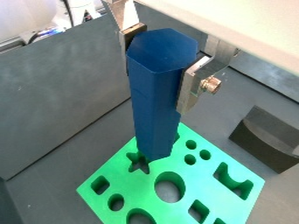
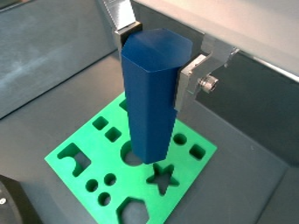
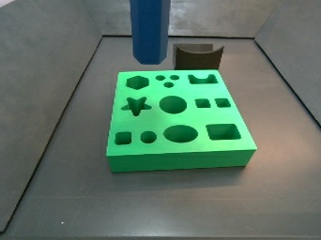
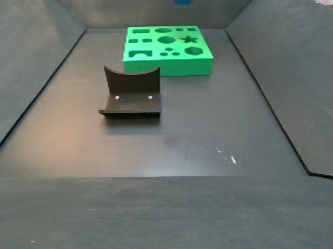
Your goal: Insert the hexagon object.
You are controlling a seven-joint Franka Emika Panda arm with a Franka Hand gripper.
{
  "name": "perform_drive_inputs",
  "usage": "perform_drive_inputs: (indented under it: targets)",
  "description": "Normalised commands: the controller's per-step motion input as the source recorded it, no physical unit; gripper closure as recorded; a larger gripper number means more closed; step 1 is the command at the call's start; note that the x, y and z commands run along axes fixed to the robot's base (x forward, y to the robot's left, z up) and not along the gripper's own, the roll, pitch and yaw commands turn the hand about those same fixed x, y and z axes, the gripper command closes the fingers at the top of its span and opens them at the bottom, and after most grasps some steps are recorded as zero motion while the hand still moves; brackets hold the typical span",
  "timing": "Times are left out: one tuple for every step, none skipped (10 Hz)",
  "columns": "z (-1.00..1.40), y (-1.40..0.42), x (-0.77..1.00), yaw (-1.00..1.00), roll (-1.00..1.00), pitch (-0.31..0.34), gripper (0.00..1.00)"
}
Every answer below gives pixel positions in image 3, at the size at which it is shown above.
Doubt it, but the green shape-sorter block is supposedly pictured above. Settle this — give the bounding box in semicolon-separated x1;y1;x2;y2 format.
107;70;257;173

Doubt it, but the dark curved arch block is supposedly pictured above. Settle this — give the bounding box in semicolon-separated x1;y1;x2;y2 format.
173;43;225;70

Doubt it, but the blue hexagonal prism peg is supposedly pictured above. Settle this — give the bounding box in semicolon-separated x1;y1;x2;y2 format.
130;0;171;65

